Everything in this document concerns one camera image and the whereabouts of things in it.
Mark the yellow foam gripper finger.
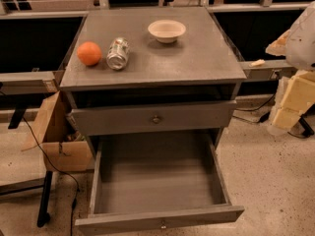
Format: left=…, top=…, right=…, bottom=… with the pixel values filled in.
left=268, top=70, right=315, bottom=136
left=265, top=29, right=290, bottom=56

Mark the silver 7up soda can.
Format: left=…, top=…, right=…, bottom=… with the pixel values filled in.
left=106, top=37, right=130, bottom=70

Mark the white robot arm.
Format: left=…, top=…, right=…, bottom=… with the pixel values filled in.
left=266, top=2, right=315, bottom=136

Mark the closed grey top drawer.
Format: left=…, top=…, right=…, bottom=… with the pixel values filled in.
left=71, top=100, right=236, bottom=136

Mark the grey wooden drawer cabinet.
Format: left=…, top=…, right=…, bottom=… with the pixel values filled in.
left=61, top=7, right=245, bottom=148

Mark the open grey middle drawer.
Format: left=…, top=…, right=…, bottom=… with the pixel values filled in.
left=76, top=131, right=244, bottom=236

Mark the small yellow foam scrap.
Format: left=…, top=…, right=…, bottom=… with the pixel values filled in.
left=250, top=59, right=265, bottom=67

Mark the orange fruit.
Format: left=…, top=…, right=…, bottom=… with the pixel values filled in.
left=77, top=41, right=102, bottom=66

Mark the brown cardboard box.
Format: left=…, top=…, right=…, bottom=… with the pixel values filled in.
left=22, top=91, right=93, bottom=172

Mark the black table leg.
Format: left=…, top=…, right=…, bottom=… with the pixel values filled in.
left=36, top=171, right=53, bottom=228

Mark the black power adapter cable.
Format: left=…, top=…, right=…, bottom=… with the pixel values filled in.
left=232, top=92, right=278, bottom=124

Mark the black floor cable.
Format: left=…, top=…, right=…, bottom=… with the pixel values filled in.
left=21, top=115, right=81, bottom=236

